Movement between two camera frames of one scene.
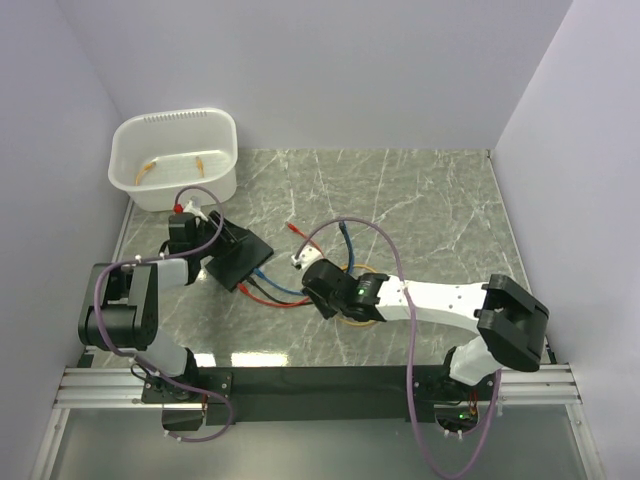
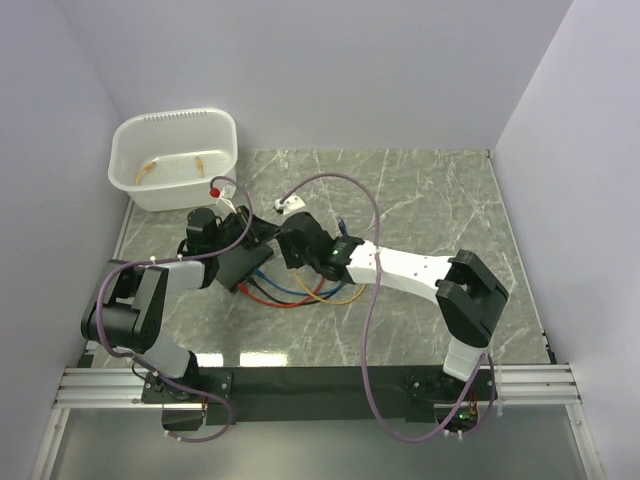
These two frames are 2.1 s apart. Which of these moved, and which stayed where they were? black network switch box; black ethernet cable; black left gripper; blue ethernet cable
Moved: black left gripper
Stayed: black network switch box; blue ethernet cable; black ethernet cable
